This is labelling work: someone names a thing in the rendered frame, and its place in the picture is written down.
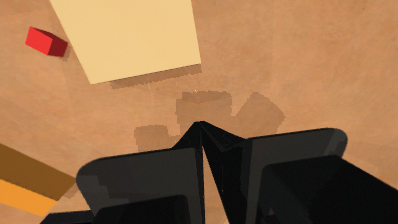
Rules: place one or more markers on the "red block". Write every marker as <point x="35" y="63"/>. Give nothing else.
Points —
<point x="46" y="42"/>

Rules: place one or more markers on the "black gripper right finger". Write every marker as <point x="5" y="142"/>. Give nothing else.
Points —
<point x="236" y="163"/>

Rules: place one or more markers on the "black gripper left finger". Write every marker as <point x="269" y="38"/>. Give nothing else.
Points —
<point x="128" y="178"/>

